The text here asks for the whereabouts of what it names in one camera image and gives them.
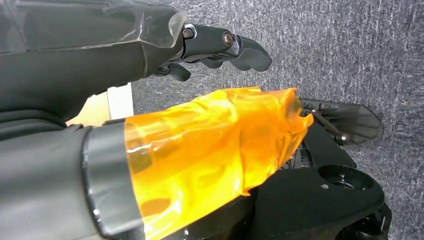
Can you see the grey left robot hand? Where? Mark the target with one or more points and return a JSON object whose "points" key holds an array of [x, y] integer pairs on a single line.
{"points": [[82, 59]]}

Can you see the ribbed grey left arm sleeve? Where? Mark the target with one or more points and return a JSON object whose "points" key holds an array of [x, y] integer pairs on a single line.
{"points": [[20, 118]]}

